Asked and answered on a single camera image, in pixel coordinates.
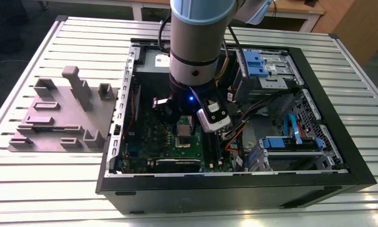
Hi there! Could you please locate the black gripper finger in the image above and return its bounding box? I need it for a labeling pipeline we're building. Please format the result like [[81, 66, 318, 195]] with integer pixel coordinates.
[[151, 96, 168, 112]]

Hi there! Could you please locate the silver CPU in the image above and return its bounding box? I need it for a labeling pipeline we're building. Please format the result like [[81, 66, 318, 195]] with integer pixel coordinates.
[[176, 115, 194, 137]]

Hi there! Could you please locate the CPU socket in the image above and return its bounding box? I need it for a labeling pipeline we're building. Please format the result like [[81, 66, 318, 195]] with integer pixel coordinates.
[[174, 136, 192, 149]]

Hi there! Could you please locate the grey power supply unit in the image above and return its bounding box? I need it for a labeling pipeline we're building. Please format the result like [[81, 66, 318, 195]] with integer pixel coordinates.
[[134, 49, 171, 108]]

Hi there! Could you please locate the green motherboard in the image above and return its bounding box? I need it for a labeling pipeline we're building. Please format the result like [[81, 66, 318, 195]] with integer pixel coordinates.
[[118, 111, 236, 173]]

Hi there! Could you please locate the dark installed RAM stick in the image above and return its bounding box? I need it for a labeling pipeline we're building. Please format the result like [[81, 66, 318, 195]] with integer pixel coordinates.
[[207, 132, 223, 160]]

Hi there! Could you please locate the black graphics card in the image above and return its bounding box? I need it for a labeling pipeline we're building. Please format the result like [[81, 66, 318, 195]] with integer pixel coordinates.
[[147, 157, 200, 173]]

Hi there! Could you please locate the grey parts rack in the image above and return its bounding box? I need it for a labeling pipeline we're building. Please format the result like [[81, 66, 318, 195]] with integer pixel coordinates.
[[6, 66, 118, 154]]

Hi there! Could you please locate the silver metal drive cage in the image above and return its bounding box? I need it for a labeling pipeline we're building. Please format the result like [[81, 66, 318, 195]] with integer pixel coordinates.
[[231, 49, 304, 102]]

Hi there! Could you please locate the hard disk in blue carrier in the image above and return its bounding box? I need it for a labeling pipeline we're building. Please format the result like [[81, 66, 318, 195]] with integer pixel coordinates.
[[258, 136, 323, 152]]

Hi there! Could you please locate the RAM stick with gold contacts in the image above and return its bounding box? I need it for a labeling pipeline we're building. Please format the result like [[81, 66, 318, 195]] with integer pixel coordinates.
[[30, 127, 66, 132]]

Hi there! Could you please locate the black PC case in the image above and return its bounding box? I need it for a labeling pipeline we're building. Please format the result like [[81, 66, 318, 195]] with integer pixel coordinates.
[[94, 37, 378, 215]]

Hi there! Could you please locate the silver metal disk bay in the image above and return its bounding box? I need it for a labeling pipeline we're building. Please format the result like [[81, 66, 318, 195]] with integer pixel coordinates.
[[243, 139, 348, 172]]

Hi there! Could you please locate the wooden cabinet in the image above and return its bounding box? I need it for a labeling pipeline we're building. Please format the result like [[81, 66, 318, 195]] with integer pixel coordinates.
[[311, 0, 378, 64]]

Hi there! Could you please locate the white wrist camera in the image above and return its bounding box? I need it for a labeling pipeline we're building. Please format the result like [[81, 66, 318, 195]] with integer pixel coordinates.
[[188, 87, 232, 133]]

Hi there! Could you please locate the orange wire bundle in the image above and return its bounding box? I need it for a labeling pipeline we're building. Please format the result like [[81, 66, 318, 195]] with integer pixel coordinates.
[[223, 122, 247, 154]]

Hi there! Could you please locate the black wire bundle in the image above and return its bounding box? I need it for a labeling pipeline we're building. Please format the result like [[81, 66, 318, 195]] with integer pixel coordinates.
[[228, 88, 299, 140]]

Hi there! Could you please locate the blue plastic drive rail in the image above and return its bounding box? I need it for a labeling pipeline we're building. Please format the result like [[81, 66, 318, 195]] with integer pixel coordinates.
[[250, 67, 270, 78], [242, 51, 264, 68]]

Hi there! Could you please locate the black camera cable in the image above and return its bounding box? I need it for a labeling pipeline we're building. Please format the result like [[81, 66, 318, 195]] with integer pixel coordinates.
[[226, 26, 250, 79], [158, 14, 172, 57]]

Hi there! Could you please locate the blue flat wire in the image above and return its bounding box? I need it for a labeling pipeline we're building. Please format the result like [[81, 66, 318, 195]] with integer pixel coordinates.
[[283, 113, 303, 145]]

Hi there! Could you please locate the wooden desk with white frame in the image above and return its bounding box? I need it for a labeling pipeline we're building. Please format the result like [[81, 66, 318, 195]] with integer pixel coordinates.
[[124, 0, 327, 33]]

